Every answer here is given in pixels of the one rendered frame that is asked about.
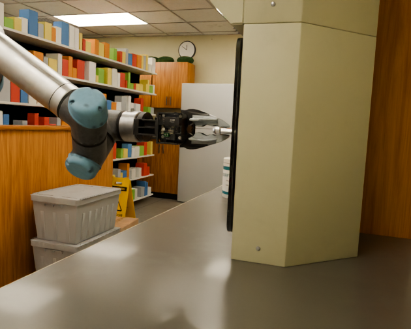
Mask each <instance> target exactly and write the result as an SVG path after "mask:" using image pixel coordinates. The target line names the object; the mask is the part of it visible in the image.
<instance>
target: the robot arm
mask: <svg viewBox="0 0 411 329"><path fill-rule="evenodd" d="M3 76H4V77H6V78H7V79H9V80H10V81H11V82H12V83H14V84H15V85H17V86H18V87H19V88H20V89H22V90H23V91H25V92H26V93H27V94H28V95H30V96H31V97H32V98H34V99H35V100H36V101H38V102H39V103H41V105H43V106H44V107H46V108H47V109H48V110H49V111H51V112H52V113H54V114H55V115H56V116H57V117H59V118H60V119H62V120H63V121H64V122H65V123H67V124H68V125H69V126H70V129H71V136H72V151H71V153H69V154H68V157H67V160H66V161H65V166H66V168H67V170H68V171H69V172H70V173H71V174H72V175H73V176H75V177H77V178H80V179H82V180H91V179H93V178H94V177H95V176H96V175H97V173H98V171H99V170H100V169H101V168H102V165H103V163H104V162H105V160H106V158H107V156H108V155H109V153H110V151H111V150H112V148H113V146H114V144H115V142H116V141H125V142H148V141H150V140H151V138H152V136H156V144H171V145H180V147H181V148H186V149H199V148H203V147H206V146H210V145H213V144H216V143H219V142H222V141H224V140H226V139H227V138H229V136H230V135H227V134H220V135H215V134H210V135H206V134H204V133H195V128H196V126H197V127H204V126H206V125H210V126H212V127H214V126H219V127H230V125H229V124H227V122H225V121H224V120H222V119H220V118H218V117H215V116H212V115H211V114H208V113H206V112H203V111H201V110H197V109H188V110H181V113H177V112H174V113H169V112H157V116H156V117H155V119H153V116H152V115H151V114H150V113H149V112H141V111H134V108H131V109H130V111H127V110H108V108H107V100H106V97H105V96H104V95H103V93H101V92H100V91H99V90H97V89H91V88H90V87H81V88H78V87H76V86H75V85H74V84H72V83H71V82H69V81H68V80H67V79H66V78H64V77H63V76H61V75H60V74H59V73H58V72H56V71H54V70H53V69H52V68H51V67H49V66H47V64H45V63H44V62H42V61H41V60H40V59H38V58H37V57H35V56H34V55H33V54H31V53H30V52H28V51H27V50H26V49H25V48H23V47H22V46H20V45H19V44H18V43H17V42H15V41H13V40H12V39H11V38H10V37H8V36H6V35H5V32H4V30H3V28H2V27H1V26H0V92H1V90H2V88H3V85H4V78H3ZM191 137H192V138H191ZM159 138H160V142H159Z"/></svg>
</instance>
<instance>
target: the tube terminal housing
mask: <svg viewBox="0 0 411 329"><path fill-rule="evenodd" d="M379 4H380V0H245V20H244V30H243V53H242V65H241V88H240V100H239V124H238V136H237V159H236V182H235V195H234V218H233V230H232V253H231V259H236V260H244V261H248V262H256V263H261V264H269V265H274V266H282V267H287V266H296V265H301V264H310V263H315V262H323V261H329V260H337V259H345V258H350V257H357V256H358V243H359V229H360V221H361V207H362V199H363V184H364V176H365V161H366V154H367V139H368V132H369V117H370V109H371V95H372V86H373V72H374V58H375V50H376V35H377V27H378V12H379Z"/></svg>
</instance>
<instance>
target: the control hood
mask: <svg viewBox="0 0 411 329"><path fill-rule="evenodd" d="M210 1H211V3H212V4H213V5H214V6H215V7H216V8H217V9H218V10H219V12H220V13H221V14H222V15H223V16H224V17H225V18H226V19H227V20H228V21H229V22H230V23H231V24H232V25H233V26H234V27H235V28H236V29H237V30H238V31H239V32H240V33H241V34H242V35H243V30H244V20H245V0H210Z"/></svg>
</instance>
